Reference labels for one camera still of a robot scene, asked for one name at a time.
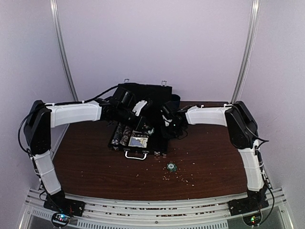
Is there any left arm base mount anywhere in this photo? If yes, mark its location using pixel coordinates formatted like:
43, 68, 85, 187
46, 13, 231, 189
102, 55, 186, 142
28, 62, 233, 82
43, 190, 85, 229

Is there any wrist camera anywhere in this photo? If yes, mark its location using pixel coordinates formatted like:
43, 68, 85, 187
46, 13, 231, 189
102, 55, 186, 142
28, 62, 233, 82
163, 94, 181, 114
112, 87, 153, 117

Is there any left row of poker chips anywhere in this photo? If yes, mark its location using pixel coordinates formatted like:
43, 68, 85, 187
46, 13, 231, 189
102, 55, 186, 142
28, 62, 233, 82
111, 123, 125, 146

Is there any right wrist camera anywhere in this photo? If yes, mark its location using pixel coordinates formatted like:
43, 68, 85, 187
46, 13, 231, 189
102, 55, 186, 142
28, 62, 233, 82
163, 94, 181, 114

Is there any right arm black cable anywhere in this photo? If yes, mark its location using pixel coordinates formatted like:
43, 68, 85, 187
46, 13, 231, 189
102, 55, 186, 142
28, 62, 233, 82
240, 116, 275, 226

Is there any green poker chip stack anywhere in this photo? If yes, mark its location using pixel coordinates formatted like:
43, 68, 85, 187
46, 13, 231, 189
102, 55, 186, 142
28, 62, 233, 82
166, 162, 177, 172

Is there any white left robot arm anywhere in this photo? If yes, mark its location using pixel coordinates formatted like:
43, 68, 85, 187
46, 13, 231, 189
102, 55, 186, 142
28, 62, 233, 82
21, 99, 154, 212

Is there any black poker set case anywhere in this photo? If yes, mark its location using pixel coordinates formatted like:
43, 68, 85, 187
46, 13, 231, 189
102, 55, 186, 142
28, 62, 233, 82
106, 83, 173, 159

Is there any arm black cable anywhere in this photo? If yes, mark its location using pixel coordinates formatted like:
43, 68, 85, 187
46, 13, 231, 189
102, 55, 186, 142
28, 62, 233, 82
240, 116, 275, 226
53, 86, 120, 105

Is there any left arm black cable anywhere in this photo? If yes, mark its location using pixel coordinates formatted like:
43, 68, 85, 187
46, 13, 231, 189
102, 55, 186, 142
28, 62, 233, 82
53, 86, 120, 105

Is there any blue yellow card deck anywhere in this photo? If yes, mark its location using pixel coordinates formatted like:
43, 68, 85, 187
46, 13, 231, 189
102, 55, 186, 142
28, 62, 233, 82
128, 136, 149, 148

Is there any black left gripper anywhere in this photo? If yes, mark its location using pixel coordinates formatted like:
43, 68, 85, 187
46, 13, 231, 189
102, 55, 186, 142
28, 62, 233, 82
115, 106, 153, 132

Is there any right aluminium frame post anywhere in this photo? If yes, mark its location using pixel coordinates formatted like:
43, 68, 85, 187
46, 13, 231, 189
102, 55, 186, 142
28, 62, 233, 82
231, 0, 261, 103

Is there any teal chip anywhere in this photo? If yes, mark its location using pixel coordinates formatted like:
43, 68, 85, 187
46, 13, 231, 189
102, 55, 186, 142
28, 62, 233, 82
146, 128, 154, 135

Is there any left aluminium frame post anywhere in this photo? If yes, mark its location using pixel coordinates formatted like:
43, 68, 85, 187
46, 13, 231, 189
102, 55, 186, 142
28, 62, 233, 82
50, 0, 79, 101

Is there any row of poker chips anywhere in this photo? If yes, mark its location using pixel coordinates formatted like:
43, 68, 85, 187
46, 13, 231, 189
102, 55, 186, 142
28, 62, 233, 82
111, 123, 125, 146
120, 126, 132, 146

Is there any right row of poker chips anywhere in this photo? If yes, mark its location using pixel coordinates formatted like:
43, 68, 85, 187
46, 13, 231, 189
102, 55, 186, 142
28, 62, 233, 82
120, 126, 132, 146

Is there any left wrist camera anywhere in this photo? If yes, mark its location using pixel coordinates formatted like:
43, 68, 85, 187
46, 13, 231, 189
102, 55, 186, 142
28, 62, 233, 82
112, 87, 153, 117

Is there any aluminium frame post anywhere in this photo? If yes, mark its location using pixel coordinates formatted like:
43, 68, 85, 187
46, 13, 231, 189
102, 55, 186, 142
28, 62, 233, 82
50, 0, 79, 101
231, 0, 261, 103

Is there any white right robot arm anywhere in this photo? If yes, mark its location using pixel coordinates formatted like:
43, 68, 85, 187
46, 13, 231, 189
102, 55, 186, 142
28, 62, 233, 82
161, 101, 264, 211

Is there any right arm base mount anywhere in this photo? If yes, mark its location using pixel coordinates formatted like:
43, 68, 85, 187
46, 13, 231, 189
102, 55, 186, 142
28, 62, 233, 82
228, 186, 269, 228

